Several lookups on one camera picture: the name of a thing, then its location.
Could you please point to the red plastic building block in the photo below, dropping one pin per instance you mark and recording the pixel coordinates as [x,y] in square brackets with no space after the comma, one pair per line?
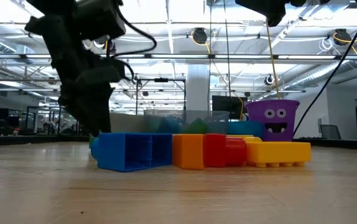
[216,149]

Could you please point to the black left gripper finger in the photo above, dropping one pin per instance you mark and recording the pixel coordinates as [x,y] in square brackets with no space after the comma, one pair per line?
[71,102]
[96,109]

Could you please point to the yellow plastic building block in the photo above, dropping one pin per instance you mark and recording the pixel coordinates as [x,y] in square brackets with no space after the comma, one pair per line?
[253,139]
[278,152]

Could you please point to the light grey plastic bin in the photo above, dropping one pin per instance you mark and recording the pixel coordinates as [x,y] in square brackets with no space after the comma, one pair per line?
[125,123]

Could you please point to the purple monster face bucket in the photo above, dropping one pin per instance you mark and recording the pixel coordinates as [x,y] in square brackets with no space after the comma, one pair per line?
[259,124]

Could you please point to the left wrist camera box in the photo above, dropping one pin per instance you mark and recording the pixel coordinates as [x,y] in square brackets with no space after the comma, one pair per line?
[99,18]

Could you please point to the clear grey plastic bin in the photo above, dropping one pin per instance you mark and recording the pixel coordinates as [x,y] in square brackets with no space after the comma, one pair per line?
[216,123]

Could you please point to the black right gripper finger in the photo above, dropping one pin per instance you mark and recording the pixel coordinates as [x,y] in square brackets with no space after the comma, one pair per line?
[271,9]

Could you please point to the orange wedge building block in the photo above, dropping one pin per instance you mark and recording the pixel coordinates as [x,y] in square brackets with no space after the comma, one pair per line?
[188,151]

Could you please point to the grey office chair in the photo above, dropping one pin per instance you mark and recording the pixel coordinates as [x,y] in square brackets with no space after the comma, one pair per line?
[329,132]

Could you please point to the large blue building block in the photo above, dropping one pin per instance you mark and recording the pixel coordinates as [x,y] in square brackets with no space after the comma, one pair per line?
[119,152]

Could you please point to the black rig frame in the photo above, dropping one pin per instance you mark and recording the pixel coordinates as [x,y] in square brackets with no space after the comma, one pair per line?
[161,80]

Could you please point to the black monitor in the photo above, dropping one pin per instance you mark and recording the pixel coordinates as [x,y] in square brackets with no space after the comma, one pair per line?
[228,105]

